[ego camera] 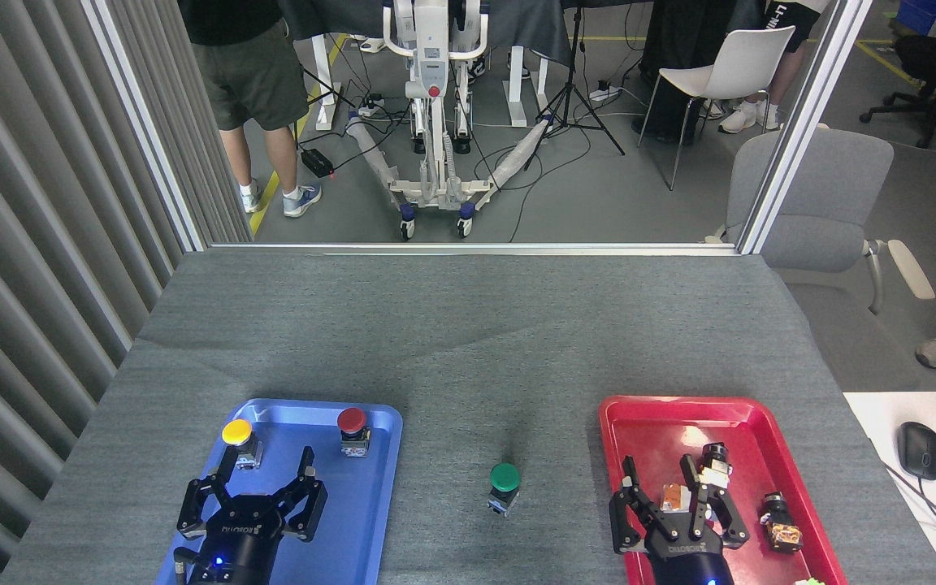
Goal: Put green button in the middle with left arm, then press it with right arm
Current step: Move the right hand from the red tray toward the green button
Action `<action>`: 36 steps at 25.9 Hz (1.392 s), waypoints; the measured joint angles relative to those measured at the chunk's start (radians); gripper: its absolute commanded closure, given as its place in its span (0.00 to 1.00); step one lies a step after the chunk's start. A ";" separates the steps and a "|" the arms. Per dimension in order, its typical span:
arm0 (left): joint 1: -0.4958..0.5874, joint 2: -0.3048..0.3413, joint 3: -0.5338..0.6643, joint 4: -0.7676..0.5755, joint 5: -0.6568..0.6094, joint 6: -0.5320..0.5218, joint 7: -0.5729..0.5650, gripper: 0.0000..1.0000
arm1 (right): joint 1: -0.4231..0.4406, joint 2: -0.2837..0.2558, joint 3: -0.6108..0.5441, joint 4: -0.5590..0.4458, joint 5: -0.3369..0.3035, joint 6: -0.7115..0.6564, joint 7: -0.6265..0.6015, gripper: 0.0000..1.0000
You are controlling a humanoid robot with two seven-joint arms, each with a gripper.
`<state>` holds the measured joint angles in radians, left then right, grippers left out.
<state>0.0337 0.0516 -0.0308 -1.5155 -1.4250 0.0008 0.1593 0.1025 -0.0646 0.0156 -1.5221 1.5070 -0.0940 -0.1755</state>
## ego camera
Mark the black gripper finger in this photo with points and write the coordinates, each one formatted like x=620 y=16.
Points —
x=726 y=520
x=626 y=520
x=307 y=508
x=194 y=512

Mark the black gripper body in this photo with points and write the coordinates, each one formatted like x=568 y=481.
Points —
x=240 y=544
x=687 y=556

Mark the green push button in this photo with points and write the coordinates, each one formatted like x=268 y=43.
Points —
x=504 y=477

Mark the yellow push button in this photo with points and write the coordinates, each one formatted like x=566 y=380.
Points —
x=236 y=432

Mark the red push button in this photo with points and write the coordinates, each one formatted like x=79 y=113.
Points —
x=352 y=420

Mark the blue plastic tray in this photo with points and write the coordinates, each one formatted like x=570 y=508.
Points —
x=354 y=504

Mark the red plastic tray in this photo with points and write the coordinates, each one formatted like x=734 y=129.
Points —
x=647 y=431

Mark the small light green item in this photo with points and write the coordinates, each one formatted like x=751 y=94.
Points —
x=811 y=582

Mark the white desk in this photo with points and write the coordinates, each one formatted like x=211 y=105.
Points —
x=882 y=414

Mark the black computer mouse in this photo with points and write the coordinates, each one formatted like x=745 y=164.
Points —
x=920 y=451

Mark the grey office chair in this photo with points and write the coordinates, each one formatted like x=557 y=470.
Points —
x=825 y=211

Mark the white power strip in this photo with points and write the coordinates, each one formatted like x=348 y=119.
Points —
x=604 y=93

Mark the black tripod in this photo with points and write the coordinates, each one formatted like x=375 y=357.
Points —
x=572 y=89

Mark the person in white shoes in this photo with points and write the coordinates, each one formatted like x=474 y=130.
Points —
x=785 y=73

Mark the white plastic chair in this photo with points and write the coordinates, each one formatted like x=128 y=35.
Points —
x=748 y=61

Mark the white stand on wheels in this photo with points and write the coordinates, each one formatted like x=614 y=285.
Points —
x=427 y=49

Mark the black office chair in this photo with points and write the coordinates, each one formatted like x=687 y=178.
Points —
x=935 y=65

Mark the blue bin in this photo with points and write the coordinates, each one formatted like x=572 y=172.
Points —
x=919 y=15

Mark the black knob switch white body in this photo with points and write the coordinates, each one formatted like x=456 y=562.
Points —
x=716 y=463

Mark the silver frame rail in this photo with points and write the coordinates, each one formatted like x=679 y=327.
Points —
x=476 y=248

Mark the silver frame post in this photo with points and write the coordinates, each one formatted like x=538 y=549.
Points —
x=801 y=122
x=147 y=130

